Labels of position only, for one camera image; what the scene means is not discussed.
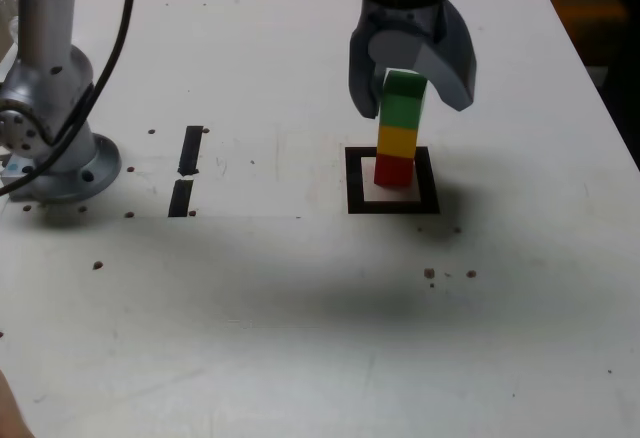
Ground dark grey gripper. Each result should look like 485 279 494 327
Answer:
347 0 479 120

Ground green cube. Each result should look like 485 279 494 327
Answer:
379 69 429 132

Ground yellow cube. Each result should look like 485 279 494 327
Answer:
375 125 419 160

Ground red cube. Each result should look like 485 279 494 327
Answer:
373 153 415 188

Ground black tape square outline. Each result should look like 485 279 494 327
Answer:
344 146 441 216

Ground person's hand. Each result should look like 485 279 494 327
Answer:
0 370 36 438

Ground black tape strip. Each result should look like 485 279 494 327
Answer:
167 125 205 218

